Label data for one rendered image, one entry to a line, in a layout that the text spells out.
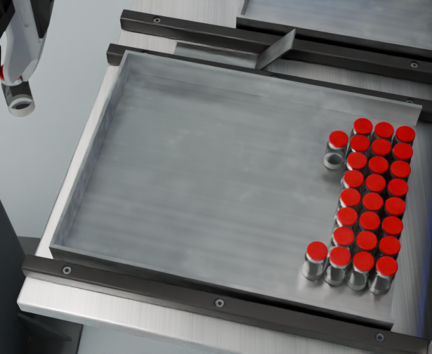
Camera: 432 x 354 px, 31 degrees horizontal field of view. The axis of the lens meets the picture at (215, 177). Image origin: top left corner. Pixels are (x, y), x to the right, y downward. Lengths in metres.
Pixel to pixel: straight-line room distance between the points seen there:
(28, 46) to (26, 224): 1.30
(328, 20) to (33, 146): 1.13
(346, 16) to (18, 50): 0.53
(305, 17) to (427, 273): 0.36
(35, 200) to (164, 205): 1.09
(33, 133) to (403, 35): 1.21
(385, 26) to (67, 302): 0.51
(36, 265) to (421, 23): 0.55
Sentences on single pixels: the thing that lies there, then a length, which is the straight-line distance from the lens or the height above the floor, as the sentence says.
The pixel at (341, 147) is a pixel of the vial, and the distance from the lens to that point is 0.84.
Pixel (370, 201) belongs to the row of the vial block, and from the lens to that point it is 0.81.
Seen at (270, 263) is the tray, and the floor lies 0.88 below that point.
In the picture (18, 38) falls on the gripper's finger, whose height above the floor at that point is 1.18.
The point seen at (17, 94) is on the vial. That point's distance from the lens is 0.66.
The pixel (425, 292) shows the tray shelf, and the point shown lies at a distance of 0.83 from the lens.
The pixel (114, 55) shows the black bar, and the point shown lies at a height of 0.90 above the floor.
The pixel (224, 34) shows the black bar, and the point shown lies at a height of 0.90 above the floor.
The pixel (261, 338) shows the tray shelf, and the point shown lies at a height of 0.88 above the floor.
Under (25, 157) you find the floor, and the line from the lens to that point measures 1.98.
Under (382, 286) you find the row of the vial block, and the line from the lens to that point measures 0.79.
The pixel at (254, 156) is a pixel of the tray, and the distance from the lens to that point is 0.88.
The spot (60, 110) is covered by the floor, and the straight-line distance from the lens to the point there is 2.04.
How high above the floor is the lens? 1.61
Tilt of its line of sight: 58 degrees down
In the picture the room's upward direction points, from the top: straight up
